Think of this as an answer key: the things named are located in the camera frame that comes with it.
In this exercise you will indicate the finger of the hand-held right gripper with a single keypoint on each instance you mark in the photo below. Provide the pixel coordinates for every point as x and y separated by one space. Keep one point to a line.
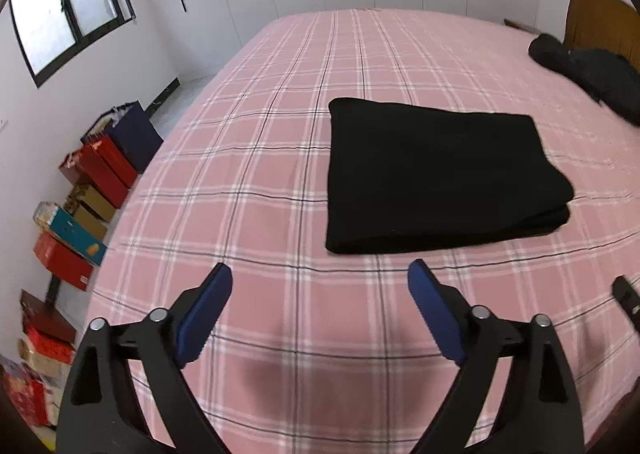
627 299

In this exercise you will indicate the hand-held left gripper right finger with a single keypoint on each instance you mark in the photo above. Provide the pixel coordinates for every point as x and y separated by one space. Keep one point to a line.
437 314

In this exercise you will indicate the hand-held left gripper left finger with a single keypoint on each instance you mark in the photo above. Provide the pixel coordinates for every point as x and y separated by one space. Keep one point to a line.
205 314

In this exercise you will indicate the black pants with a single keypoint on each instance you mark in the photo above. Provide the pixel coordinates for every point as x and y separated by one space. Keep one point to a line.
425 169

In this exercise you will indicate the pink plaid bed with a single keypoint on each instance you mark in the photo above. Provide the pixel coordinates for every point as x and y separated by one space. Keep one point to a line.
250 174

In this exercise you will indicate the teal gift box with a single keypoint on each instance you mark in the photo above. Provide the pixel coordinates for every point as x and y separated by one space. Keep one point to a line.
75 236

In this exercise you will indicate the red gift box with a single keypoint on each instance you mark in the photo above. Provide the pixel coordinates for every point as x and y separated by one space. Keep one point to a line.
62 261

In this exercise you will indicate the dark red flat box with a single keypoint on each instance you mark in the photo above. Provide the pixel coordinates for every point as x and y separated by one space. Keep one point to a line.
47 316

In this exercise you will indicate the red gift bag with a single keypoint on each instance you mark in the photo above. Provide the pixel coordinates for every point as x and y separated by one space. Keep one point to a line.
115 162
102 181

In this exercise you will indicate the beige box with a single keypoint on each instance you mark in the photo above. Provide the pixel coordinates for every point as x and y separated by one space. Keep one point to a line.
42 364

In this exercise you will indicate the navy gift bag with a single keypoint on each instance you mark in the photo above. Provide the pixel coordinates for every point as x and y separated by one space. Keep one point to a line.
135 134

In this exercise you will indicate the dark clothing pile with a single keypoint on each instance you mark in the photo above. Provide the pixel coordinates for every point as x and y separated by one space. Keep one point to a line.
610 79

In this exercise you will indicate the wooden headboard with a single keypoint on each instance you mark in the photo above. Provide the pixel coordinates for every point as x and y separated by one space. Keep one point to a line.
595 14

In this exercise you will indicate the black framed window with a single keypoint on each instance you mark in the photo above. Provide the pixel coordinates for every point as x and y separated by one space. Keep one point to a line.
60 9

